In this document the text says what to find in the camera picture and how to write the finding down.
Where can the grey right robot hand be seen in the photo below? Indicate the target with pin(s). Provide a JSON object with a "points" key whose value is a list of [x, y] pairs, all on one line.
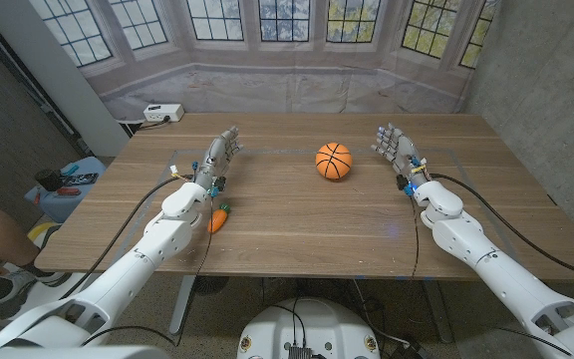
{"points": [[400, 149]]}

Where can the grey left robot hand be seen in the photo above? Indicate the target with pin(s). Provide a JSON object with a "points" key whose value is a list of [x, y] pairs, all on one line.
{"points": [[217, 154]]}

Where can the orange toy basketball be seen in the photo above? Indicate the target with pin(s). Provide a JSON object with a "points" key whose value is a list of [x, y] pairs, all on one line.
{"points": [[334, 161]]}

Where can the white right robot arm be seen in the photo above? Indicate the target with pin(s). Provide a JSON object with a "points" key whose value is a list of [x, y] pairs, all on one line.
{"points": [[491, 269]]}

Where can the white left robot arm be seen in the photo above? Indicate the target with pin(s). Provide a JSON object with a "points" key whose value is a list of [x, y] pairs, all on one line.
{"points": [[132, 264]]}

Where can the orange toy carrot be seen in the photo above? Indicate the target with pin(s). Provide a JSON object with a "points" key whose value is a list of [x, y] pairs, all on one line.
{"points": [[216, 221]]}

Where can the white power strip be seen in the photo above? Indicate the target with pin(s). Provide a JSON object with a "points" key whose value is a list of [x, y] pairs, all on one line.
{"points": [[163, 112]]}

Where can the printed window backdrop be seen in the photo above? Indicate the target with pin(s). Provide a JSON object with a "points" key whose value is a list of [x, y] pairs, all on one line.
{"points": [[287, 85]]}

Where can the black fan under table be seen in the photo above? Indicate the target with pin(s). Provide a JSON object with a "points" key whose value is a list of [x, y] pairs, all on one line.
{"points": [[210, 285]]}

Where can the blue tool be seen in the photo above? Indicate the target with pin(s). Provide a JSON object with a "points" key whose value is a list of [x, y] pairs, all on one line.
{"points": [[71, 170]]}

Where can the blue stool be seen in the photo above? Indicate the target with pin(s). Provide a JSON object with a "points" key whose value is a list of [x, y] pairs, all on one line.
{"points": [[78, 204]]}

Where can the red tool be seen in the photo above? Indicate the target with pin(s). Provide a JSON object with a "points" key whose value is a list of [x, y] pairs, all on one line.
{"points": [[69, 191]]}

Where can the grey table leg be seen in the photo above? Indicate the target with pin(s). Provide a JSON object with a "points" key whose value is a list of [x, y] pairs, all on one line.
{"points": [[181, 304], [439, 314]]}

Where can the black cup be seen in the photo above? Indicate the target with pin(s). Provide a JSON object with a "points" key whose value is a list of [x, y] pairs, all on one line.
{"points": [[48, 180]]}

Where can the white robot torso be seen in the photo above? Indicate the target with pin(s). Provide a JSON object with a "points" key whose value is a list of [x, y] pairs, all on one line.
{"points": [[312, 324]]}

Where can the grey black sneaker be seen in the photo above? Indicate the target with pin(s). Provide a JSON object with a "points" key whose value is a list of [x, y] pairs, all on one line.
{"points": [[3, 294]]}

